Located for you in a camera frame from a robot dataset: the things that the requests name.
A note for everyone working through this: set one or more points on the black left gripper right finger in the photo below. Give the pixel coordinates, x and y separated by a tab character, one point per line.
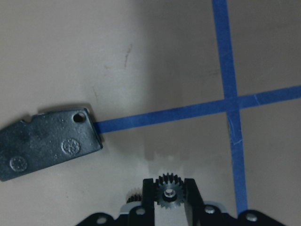
200	214

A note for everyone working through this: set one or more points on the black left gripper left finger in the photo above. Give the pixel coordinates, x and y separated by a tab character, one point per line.
139	213

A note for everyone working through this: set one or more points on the small black bearing gear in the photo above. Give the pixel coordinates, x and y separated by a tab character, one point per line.
169	191

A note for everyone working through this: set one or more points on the small black flat part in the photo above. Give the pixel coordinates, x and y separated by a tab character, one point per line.
47	140

